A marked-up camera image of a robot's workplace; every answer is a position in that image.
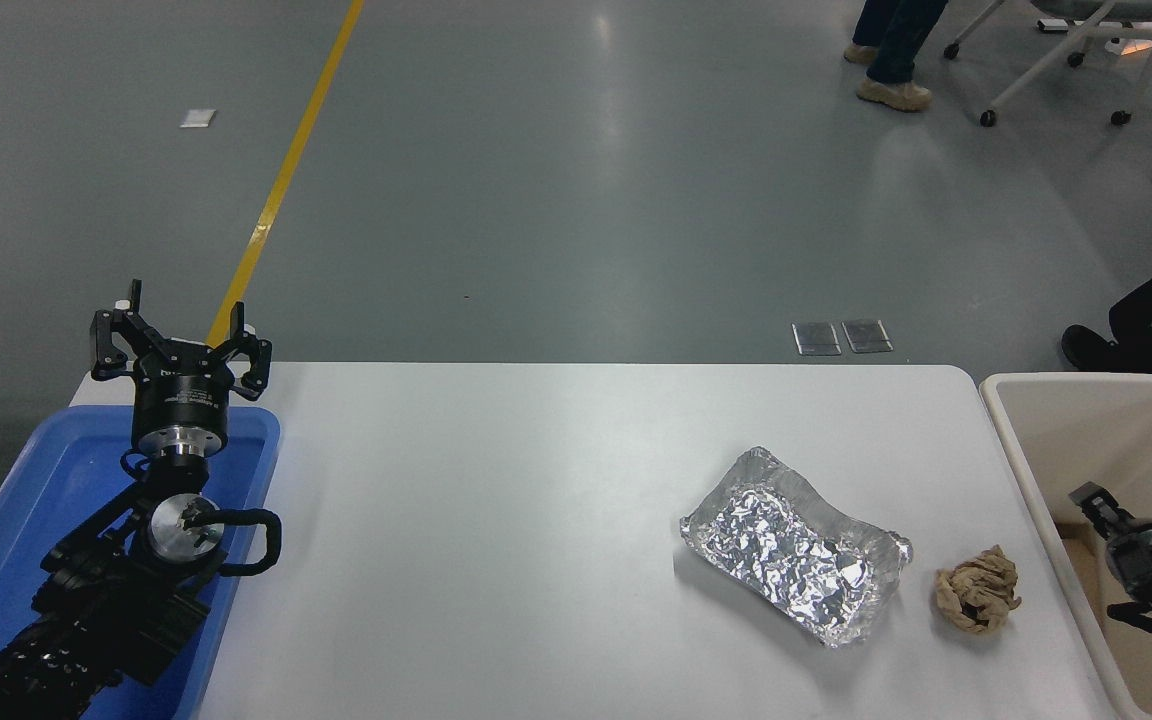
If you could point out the large pale bin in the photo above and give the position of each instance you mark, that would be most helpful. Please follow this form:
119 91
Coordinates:
1086 430

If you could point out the white floor label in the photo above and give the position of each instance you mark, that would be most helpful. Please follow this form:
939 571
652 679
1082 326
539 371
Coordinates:
198 118

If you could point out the white wheeled chair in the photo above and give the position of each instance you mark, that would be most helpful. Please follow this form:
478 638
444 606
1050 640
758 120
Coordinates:
1066 45

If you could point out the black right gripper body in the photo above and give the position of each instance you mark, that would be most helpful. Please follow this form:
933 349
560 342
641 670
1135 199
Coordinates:
1151 565

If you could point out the foil plate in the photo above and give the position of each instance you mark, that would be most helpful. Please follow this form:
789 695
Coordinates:
786 545

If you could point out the crumpled tan paper ball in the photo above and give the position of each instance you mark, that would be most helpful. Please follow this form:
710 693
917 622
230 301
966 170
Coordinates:
976 590

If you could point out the blue plastic tray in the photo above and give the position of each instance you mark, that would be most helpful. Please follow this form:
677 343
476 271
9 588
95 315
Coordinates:
46 470

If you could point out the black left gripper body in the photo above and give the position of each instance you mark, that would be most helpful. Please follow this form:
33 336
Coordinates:
181 395

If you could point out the walking person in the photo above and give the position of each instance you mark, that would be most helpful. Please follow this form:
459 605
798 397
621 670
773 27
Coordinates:
896 50

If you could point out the metal floor plate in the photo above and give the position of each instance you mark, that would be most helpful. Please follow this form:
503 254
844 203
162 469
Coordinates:
817 339
867 336

